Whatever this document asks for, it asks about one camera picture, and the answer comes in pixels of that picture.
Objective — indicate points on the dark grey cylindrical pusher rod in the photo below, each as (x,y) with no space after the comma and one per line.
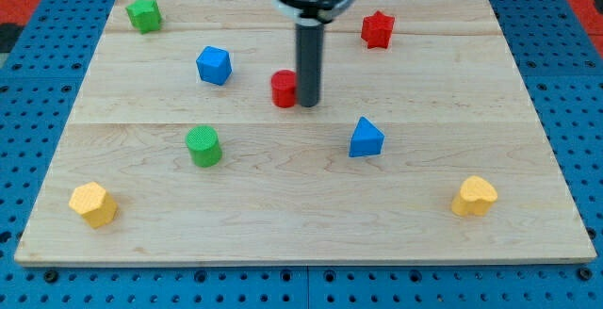
(309,51)

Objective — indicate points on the yellow heart block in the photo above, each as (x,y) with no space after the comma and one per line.
(474,197)

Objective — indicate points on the red cylinder block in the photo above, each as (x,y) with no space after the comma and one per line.
(283,88)

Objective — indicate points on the red star block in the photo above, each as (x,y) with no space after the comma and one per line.
(377,30)

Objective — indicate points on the blue cube block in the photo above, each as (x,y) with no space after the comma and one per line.
(214,65)

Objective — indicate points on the blue triangle block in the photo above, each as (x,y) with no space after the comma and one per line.
(367,139)

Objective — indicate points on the green cylinder block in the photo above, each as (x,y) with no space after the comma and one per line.
(204,146)

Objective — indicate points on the light wooden board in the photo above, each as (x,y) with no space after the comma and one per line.
(446,93)

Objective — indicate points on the green star block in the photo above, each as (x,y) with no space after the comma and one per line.
(144,15)

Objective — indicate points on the yellow hexagon block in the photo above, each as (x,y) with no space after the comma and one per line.
(93,204)

